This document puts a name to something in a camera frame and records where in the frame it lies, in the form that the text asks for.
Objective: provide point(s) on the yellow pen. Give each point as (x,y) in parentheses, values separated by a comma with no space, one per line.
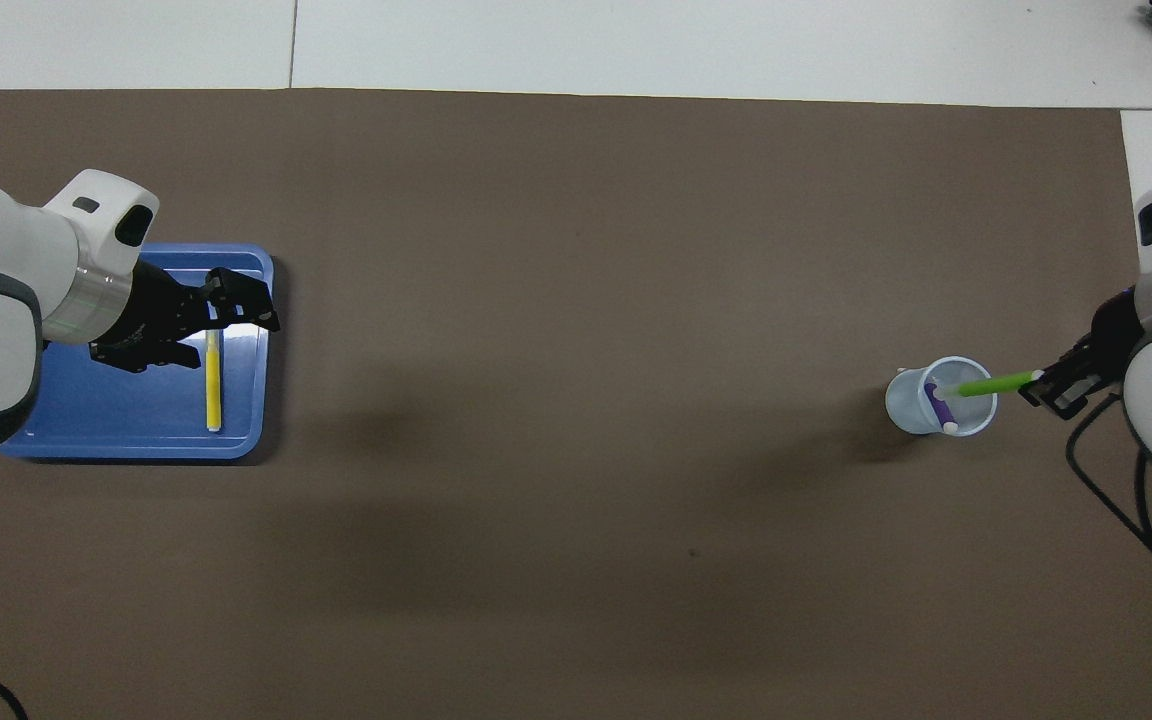
(214,390)

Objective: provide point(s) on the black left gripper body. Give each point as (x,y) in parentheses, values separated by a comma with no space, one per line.
(156,310)

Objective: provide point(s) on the translucent plastic cup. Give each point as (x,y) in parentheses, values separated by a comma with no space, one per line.
(906,410)

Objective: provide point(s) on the blue plastic tray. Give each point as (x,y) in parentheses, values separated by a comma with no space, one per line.
(116,410)

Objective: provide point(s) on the purple pen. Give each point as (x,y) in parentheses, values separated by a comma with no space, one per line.
(939,408)

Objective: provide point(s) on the green pen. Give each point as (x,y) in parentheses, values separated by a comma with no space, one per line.
(996,383)

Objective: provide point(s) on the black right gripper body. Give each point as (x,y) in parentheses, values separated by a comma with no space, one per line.
(1111,340)

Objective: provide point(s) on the brown table mat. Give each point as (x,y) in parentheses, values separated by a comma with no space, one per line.
(576,300)

